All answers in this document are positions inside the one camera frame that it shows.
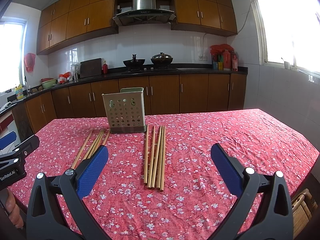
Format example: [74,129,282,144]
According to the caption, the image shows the red white bag on counter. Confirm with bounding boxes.
[57,72,72,84]

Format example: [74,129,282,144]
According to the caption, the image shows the upper wooden wall cabinets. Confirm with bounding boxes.
[36,0,238,55]

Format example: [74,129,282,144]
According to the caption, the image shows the black wok with lid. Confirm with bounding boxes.
[151,52,173,69]

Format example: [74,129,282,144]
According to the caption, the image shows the person's left hand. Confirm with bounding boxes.
[5,189,23,229]

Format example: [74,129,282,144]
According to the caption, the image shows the black kitchen countertop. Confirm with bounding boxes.
[1,63,248,116]

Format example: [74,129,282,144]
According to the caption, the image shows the green bowl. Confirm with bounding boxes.
[41,78,57,89]

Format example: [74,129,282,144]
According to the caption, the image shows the pink floral tablecloth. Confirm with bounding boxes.
[8,108,320,240]

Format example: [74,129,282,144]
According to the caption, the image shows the bamboo stool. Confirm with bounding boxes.
[291,189,318,239]

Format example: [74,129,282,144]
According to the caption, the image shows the yellow detergent bottle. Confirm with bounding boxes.
[15,84,24,100]

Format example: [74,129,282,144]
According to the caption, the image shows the beige perforated utensil holder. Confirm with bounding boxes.
[102,87,146,134]

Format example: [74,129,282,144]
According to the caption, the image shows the steel range hood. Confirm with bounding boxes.
[113,0,176,26]

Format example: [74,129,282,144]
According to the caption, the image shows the small red bottle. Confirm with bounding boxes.
[102,60,108,74]

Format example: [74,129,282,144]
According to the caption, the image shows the lower wooden kitchen cabinets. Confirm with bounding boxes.
[11,73,247,137]

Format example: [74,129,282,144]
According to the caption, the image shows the red plastic bag on wall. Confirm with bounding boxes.
[24,53,36,73]

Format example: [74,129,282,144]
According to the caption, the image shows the red bag with condiment bottles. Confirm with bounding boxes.
[210,44,238,72]

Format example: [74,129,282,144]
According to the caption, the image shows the dark wooden cutting board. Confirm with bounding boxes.
[80,58,102,79]

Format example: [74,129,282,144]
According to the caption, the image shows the black wok left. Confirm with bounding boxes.
[123,54,145,72]

